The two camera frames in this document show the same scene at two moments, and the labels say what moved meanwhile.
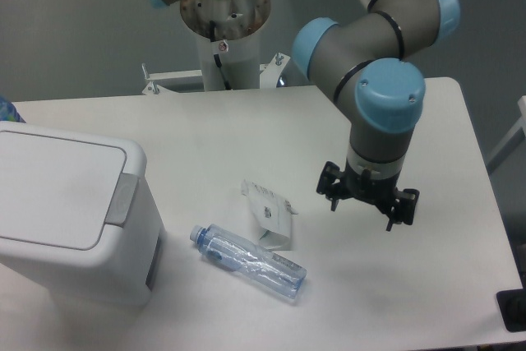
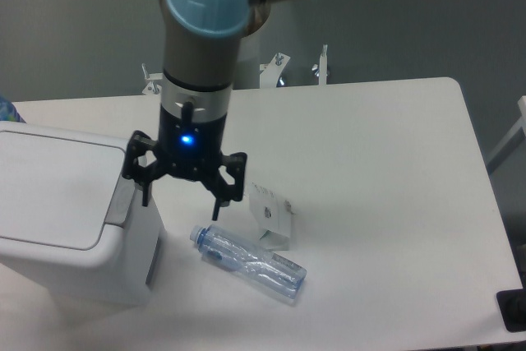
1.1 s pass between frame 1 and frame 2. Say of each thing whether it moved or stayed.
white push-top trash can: stayed
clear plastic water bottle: stayed
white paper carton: stayed
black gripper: moved
